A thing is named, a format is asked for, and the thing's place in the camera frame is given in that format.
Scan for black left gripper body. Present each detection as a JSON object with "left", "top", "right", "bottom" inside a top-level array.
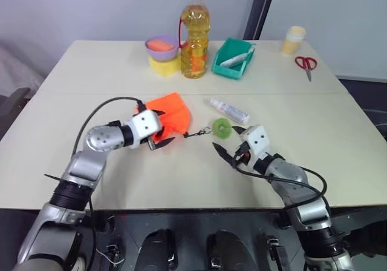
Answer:
[{"left": 139, "top": 126, "right": 166, "bottom": 148}]

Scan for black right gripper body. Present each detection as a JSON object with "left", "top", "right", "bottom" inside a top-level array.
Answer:
[{"left": 232, "top": 140, "right": 252, "bottom": 168}]

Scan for orange fabric pouch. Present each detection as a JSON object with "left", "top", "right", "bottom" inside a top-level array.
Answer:
[{"left": 134, "top": 92, "right": 193, "bottom": 143}]

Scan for white tube with label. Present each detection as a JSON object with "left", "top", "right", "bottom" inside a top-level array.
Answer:
[{"left": 209, "top": 98, "right": 252, "bottom": 125}]

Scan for yellow sponge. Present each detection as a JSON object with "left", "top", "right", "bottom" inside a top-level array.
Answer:
[{"left": 148, "top": 54, "right": 181, "bottom": 79}]

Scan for purple bowl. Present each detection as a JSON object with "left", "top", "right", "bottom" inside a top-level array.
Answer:
[{"left": 145, "top": 34, "right": 180, "bottom": 63}]

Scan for green plastic bin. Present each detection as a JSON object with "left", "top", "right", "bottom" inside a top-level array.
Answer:
[{"left": 210, "top": 37, "right": 256, "bottom": 82}]

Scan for orange soap bar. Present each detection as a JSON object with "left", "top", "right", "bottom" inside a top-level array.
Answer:
[{"left": 147, "top": 39, "right": 176, "bottom": 52}]

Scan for white marker pen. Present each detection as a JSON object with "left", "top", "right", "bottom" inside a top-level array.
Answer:
[{"left": 218, "top": 52, "right": 253, "bottom": 69}]

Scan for yellow cooking oil bottle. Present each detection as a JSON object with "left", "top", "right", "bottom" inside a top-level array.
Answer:
[{"left": 177, "top": 0, "right": 212, "bottom": 80}]

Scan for dark vertical pillar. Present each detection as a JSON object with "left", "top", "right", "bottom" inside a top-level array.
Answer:
[{"left": 242, "top": 0, "right": 279, "bottom": 41}]

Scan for black chair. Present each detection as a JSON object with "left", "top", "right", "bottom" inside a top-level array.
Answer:
[{"left": 0, "top": 87, "right": 31, "bottom": 134}]

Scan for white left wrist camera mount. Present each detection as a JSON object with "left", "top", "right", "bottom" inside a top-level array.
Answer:
[{"left": 131, "top": 108, "right": 162, "bottom": 142}]

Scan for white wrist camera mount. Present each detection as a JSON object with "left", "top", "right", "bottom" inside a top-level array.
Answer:
[
  {"left": 239, "top": 125, "right": 270, "bottom": 163},
  {"left": 131, "top": 108, "right": 162, "bottom": 142}
]

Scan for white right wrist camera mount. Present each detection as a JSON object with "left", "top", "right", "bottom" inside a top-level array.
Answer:
[{"left": 239, "top": 125, "right": 270, "bottom": 163}]

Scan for green fuzzy ring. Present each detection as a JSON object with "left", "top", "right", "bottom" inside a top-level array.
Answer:
[{"left": 211, "top": 117, "right": 235, "bottom": 140}]

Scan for black pouch cord with clip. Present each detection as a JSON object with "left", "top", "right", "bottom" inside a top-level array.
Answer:
[{"left": 183, "top": 126, "right": 214, "bottom": 139}]

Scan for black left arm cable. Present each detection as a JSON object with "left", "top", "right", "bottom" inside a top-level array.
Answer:
[{"left": 72, "top": 97, "right": 148, "bottom": 263}]

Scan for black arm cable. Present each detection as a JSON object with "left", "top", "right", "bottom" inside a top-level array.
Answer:
[
  {"left": 72, "top": 97, "right": 148, "bottom": 263},
  {"left": 232, "top": 145, "right": 329, "bottom": 212}
]

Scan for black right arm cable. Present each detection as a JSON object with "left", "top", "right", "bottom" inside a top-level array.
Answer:
[{"left": 232, "top": 145, "right": 329, "bottom": 212}]

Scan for red handled scissors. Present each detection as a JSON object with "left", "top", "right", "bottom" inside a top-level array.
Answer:
[{"left": 294, "top": 56, "right": 318, "bottom": 82}]

